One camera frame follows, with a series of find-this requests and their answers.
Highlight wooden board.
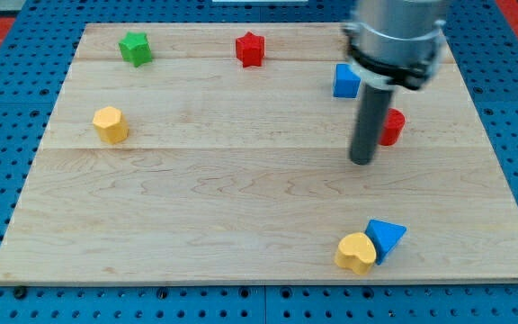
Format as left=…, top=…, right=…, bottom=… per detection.
left=0, top=23, right=518, bottom=287

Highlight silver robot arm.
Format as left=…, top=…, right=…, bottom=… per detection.
left=342, top=0, right=451, bottom=91

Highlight green star block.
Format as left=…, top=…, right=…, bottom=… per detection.
left=119, top=31, right=152, bottom=68

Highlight blue triangle block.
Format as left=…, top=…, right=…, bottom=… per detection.
left=365, top=220, right=407, bottom=265

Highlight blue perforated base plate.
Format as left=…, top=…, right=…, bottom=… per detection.
left=0, top=0, right=518, bottom=323

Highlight yellow hexagon block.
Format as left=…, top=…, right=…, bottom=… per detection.
left=93, top=106, right=130, bottom=144

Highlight blue cube block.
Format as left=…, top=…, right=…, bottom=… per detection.
left=333, top=63, right=361, bottom=99

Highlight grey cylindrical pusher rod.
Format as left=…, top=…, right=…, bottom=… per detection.
left=349, top=85, right=394, bottom=166

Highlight red star block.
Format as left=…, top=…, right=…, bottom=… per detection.
left=235, top=31, right=265, bottom=68

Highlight yellow heart block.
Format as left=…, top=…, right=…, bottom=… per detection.
left=334, top=232, right=377, bottom=275

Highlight red cylinder block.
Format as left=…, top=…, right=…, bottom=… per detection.
left=379, top=108, right=406, bottom=146

